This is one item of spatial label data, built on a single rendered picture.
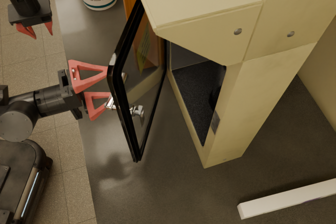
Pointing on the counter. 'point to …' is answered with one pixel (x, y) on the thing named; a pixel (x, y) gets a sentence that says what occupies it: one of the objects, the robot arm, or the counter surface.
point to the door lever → (110, 104)
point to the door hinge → (168, 53)
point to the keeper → (215, 122)
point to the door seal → (124, 88)
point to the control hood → (201, 11)
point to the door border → (119, 89)
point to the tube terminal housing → (266, 58)
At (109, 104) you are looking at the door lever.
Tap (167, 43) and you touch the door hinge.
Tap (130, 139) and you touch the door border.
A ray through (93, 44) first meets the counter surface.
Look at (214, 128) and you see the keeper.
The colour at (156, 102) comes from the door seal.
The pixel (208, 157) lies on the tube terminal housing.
